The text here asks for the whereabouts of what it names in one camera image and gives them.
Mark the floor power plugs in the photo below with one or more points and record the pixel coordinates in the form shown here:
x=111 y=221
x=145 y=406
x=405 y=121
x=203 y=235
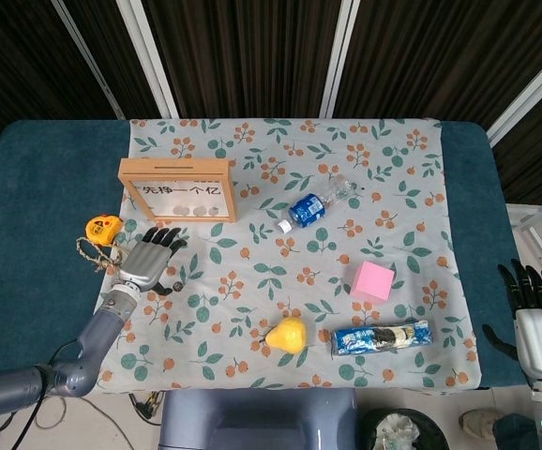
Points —
x=146 y=405

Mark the clear bottle blue label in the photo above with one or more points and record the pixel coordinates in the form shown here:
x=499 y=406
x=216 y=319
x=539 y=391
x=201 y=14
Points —
x=306 y=210

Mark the pink cube block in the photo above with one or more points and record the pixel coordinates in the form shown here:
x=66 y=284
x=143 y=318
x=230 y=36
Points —
x=371 y=281

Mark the yellow tape measure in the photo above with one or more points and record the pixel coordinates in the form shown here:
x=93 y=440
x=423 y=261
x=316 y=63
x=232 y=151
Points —
x=100 y=229

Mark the black trash bin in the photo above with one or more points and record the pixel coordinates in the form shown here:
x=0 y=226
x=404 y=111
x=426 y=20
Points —
x=426 y=436

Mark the blue-grey robot torso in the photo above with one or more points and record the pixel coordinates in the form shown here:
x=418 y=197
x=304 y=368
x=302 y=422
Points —
x=257 y=419

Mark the white partition post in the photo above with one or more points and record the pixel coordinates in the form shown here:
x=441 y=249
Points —
x=341 y=51
x=533 y=89
x=149 y=56

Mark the yellow pear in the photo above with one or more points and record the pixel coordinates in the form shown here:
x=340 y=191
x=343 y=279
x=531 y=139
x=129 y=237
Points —
x=287 y=335

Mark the wooden frame coin bank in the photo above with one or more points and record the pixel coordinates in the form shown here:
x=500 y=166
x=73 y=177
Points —
x=177 y=169

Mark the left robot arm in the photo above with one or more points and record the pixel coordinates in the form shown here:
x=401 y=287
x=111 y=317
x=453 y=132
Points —
x=97 y=328

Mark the white shoe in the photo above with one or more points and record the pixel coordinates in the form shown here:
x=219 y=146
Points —
x=477 y=420

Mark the leaf and berry tablecloth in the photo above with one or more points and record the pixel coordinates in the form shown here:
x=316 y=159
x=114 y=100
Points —
x=275 y=281

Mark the teal table cover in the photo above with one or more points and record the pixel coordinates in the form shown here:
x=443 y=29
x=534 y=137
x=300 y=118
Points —
x=41 y=187

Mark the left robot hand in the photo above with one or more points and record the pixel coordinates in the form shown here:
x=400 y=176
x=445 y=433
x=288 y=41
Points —
x=146 y=262

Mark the blue cookie package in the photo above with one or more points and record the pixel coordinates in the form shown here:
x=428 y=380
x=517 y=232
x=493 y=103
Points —
x=379 y=338

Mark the thin grey partition post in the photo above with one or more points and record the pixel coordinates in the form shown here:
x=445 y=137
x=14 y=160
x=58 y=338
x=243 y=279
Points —
x=88 y=61

